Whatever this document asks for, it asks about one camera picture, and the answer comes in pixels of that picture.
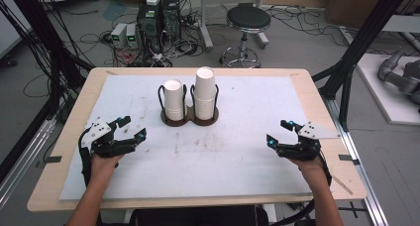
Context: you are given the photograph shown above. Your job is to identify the grey power supply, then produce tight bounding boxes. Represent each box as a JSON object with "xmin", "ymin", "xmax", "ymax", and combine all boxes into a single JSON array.
[
  {"xmin": 110, "ymin": 23, "xmax": 129, "ymax": 50},
  {"xmin": 125, "ymin": 23, "xmax": 140, "ymax": 50}
]

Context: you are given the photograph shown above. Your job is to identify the aluminium floor rail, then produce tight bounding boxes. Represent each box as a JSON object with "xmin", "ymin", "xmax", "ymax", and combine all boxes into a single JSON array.
[
  {"xmin": 324, "ymin": 96, "xmax": 390, "ymax": 226},
  {"xmin": 0, "ymin": 117, "xmax": 57, "ymax": 209}
]

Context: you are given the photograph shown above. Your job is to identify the white platform board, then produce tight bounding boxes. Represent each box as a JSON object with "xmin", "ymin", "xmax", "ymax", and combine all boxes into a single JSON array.
[{"xmin": 356, "ymin": 53, "xmax": 420, "ymax": 127}]

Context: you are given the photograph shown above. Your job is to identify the grey desk leg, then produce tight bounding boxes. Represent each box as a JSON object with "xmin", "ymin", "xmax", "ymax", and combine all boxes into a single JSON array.
[
  {"xmin": 197, "ymin": 0, "xmax": 215, "ymax": 53},
  {"xmin": 255, "ymin": 0, "xmax": 270, "ymax": 51}
]

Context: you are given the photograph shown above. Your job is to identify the thin wooden stick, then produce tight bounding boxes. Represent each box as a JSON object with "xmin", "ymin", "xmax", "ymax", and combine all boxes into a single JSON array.
[{"xmin": 330, "ymin": 173, "xmax": 355, "ymax": 196}]

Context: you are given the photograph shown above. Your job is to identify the person's left hand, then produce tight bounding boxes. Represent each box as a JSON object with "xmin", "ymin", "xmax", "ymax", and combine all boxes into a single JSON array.
[{"xmin": 88, "ymin": 152, "xmax": 127, "ymax": 187}]

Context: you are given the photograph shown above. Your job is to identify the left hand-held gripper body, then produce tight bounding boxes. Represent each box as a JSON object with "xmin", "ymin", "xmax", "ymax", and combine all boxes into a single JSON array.
[{"xmin": 78, "ymin": 116, "xmax": 138, "ymax": 160}]

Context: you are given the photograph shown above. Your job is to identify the person's right hand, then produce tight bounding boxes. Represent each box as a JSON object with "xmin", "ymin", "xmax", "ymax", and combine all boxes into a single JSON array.
[{"xmin": 286, "ymin": 156, "xmax": 329, "ymax": 189}]

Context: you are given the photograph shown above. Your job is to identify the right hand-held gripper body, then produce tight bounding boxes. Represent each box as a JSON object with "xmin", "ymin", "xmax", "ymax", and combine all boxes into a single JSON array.
[{"xmin": 275, "ymin": 121, "xmax": 341, "ymax": 163}]

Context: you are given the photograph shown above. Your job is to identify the brown cardboard box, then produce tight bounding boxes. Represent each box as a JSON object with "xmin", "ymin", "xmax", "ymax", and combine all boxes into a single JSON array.
[{"xmin": 324, "ymin": 0, "xmax": 386, "ymax": 30}]

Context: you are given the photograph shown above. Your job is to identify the tangle of floor cables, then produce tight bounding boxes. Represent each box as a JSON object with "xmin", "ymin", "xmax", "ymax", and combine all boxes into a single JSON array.
[{"xmin": 73, "ymin": 0, "xmax": 206, "ymax": 68}]

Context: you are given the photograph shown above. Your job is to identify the black metal frame post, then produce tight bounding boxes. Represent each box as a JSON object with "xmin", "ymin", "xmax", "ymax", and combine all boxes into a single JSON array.
[
  {"xmin": 311, "ymin": 0, "xmax": 414, "ymax": 132},
  {"xmin": 5, "ymin": 0, "xmax": 95, "ymax": 121}
]

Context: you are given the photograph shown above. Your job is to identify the person's black clothing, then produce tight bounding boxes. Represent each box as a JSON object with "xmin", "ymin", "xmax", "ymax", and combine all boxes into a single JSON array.
[{"xmin": 129, "ymin": 204, "xmax": 270, "ymax": 226}]

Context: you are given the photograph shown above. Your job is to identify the black computer tower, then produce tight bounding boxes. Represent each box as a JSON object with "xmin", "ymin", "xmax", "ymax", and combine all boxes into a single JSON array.
[
  {"xmin": 161, "ymin": 0, "xmax": 182, "ymax": 44},
  {"xmin": 136, "ymin": 1, "xmax": 164, "ymax": 54}
]

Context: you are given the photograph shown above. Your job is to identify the white foam mat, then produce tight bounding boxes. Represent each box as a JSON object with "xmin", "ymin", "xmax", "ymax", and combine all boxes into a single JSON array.
[{"xmin": 58, "ymin": 74, "xmax": 333, "ymax": 201}]

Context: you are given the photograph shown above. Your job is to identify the dark wire cup holder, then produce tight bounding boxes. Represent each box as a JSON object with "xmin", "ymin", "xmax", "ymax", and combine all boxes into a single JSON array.
[{"xmin": 157, "ymin": 83, "xmax": 221, "ymax": 128}]

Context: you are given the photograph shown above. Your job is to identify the light wooden table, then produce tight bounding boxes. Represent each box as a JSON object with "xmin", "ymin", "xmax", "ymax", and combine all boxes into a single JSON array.
[{"xmin": 27, "ymin": 66, "xmax": 368, "ymax": 213}]

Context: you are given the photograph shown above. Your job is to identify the short stack of white cups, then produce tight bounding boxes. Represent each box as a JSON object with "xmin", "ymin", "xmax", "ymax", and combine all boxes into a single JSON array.
[{"xmin": 163, "ymin": 79, "xmax": 186, "ymax": 122}]

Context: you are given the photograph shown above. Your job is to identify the tall stack of white cups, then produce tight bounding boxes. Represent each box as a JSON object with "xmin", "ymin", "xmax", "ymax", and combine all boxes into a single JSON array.
[{"xmin": 193, "ymin": 66, "xmax": 218, "ymax": 121}]

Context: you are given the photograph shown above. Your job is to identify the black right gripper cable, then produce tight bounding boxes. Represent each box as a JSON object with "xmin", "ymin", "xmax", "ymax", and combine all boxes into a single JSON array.
[{"xmin": 270, "ymin": 152, "xmax": 334, "ymax": 226}]

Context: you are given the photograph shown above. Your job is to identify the black round stool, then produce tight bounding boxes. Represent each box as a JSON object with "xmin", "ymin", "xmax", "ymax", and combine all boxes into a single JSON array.
[{"xmin": 219, "ymin": 2, "xmax": 272, "ymax": 69}]

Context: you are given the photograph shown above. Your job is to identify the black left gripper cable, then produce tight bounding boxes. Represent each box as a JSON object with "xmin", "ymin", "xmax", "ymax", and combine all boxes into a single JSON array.
[{"xmin": 77, "ymin": 133, "xmax": 94, "ymax": 188}]

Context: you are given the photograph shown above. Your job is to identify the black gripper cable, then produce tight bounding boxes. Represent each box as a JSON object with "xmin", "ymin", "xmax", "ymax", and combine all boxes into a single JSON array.
[
  {"xmin": 77, "ymin": 133, "xmax": 94, "ymax": 188},
  {"xmin": 270, "ymin": 152, "xmax": 334, "ymax": 226}
]

